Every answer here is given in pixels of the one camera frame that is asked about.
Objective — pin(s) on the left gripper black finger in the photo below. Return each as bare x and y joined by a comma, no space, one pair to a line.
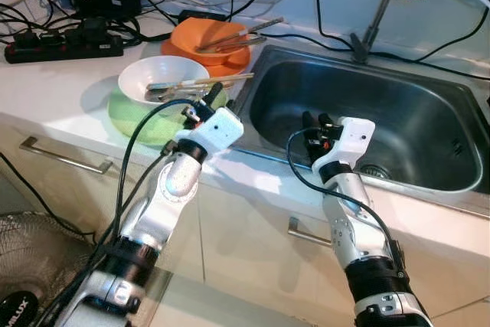
217,93
204,99

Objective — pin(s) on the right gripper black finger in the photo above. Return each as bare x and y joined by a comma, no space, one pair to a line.
308,119
325,120

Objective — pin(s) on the white bowl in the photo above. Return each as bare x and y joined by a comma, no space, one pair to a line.
153,70

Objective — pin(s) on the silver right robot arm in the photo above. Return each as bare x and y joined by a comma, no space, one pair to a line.
348,235

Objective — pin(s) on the stainless steel kitchen sink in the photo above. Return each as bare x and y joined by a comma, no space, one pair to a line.
413,128

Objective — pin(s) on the white kitchen cabinet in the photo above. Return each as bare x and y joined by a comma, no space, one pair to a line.
253,266

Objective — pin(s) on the orange plate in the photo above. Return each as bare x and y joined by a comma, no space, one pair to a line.
230,69

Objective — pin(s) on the metal spoon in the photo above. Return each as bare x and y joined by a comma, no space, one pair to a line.
172,97

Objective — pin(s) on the wooden chopstick silver end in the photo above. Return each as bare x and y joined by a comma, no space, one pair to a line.
170,89
172,83

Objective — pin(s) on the metal tipped chopstick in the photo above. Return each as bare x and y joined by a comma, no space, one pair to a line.
236,45
241,34

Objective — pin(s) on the orange bowl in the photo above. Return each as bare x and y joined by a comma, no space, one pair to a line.
191,36

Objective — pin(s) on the green plate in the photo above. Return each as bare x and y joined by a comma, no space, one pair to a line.
130,120

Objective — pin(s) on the flat black power brick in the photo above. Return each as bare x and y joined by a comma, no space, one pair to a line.
200,15

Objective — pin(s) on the metal sink faucet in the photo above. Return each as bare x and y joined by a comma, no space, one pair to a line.
361,47

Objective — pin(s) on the black power strip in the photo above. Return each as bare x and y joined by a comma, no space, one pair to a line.
46,51

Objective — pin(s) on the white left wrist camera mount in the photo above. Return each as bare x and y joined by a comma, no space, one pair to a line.
218,128

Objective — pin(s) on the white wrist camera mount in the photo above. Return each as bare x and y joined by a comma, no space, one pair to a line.
218,128
352,139

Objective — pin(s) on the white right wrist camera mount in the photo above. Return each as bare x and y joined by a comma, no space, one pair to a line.
352,139

